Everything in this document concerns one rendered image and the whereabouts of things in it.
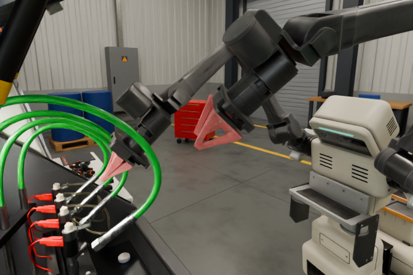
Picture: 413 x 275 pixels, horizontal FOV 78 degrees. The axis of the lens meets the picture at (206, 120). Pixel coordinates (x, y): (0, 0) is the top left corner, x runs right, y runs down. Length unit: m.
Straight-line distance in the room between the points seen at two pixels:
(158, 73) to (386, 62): 5.85
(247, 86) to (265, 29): 0.09
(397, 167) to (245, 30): 0.53
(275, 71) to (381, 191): 0.62
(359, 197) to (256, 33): 0.70
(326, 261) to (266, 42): 0.90
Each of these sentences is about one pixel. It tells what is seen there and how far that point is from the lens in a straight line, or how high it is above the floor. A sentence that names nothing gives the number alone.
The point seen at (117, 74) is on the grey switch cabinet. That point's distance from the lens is 7.22.
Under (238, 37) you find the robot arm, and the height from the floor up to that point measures 1.52.
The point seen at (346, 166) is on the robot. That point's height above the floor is 1.16.
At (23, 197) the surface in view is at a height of 1.14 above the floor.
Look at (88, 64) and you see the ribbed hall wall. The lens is 7.31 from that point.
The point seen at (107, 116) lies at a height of 1.39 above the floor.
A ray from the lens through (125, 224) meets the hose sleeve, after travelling 0.55.
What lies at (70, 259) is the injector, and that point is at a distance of 0.69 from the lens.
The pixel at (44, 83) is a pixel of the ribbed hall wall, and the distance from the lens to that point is 7.09.
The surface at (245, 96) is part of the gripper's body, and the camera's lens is 0.41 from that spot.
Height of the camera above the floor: 1.48
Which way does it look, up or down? 11 degrees down
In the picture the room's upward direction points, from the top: straight up
